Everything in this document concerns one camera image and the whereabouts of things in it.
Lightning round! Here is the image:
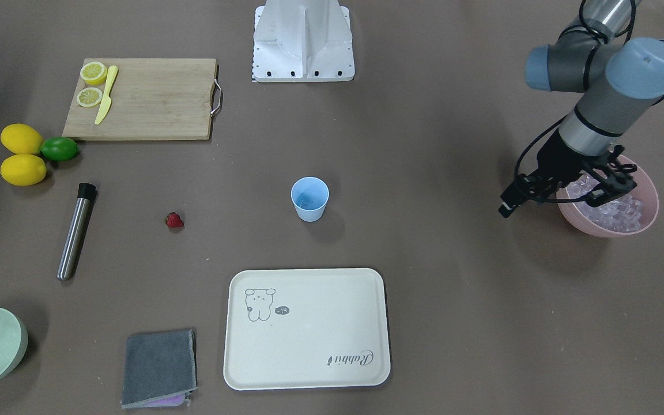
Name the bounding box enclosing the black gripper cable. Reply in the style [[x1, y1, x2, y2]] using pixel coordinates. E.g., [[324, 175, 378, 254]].
[[514, 115, 566, 202]]

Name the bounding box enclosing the yellow plastic knife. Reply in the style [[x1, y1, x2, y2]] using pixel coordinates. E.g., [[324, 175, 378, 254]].
[[94, 65, 119, 125]]

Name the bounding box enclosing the red strawberry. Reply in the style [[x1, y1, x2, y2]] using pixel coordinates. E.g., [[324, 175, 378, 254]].
[[164, 212, 184, 229]]

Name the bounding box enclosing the yellow lemon upper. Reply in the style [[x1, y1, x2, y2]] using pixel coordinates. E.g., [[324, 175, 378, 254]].
[[0, 123, 44, 155]]

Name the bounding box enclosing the cream rabbit tray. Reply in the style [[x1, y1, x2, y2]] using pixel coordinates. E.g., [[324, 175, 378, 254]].
[[223, 268, 391, 391]]

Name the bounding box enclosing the lemon slice lower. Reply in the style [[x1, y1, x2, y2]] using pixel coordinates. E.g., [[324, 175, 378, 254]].
[[76, 87, 103, 108]]

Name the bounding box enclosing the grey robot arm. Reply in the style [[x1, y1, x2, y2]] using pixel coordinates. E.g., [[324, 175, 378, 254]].
[[500, 1, 664, 217]]

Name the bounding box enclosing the grey folded cloth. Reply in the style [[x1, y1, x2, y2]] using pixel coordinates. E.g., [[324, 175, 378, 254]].
[[120, 329, 197, 409]]

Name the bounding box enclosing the yellow lemon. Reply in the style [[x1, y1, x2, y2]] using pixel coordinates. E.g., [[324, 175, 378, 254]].
[[0, 153, 47, 186], [0, 123, 44, 155]]

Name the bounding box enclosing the yellow lemon lower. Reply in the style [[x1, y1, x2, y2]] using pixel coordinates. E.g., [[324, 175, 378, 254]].
[[0, 153, 47, 186]]

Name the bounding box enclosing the clear ice cubes pile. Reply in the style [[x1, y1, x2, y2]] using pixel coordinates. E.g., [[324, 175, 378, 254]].
[[566, 173, 653, 233]]

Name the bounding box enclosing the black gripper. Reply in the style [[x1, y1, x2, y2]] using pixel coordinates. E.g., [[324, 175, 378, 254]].
[[516, 131, 637, 208]]

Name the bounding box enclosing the wooden cutting board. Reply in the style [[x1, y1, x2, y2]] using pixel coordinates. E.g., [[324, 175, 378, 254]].
[[62, 58, 222, 141]]

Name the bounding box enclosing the steel muddler black tip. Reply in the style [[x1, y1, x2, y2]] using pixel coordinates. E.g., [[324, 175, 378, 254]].
[[57, 182, 97, 281]]

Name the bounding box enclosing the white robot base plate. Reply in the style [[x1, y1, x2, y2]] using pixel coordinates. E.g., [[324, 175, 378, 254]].
[[251, 1, 356, 82]]

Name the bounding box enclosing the lemon slice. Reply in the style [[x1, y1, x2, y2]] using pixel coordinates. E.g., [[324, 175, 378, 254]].
[[76, 87, 103, 108], [80, 61, 108, 86]]

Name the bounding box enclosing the lemon slice upper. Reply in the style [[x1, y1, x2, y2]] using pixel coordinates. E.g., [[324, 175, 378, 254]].
[[80, 61, 108, 86]]

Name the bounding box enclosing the light blue cup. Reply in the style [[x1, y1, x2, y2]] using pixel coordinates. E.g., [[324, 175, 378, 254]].
[[290, 176, 330, 222]]

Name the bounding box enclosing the green lime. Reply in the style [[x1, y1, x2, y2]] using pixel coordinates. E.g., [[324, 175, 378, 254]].
[[40, 137, 79, 162]]

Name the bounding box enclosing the pink bowl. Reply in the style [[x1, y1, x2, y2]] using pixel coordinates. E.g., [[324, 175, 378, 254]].
[[556, 153, 660, 238]]

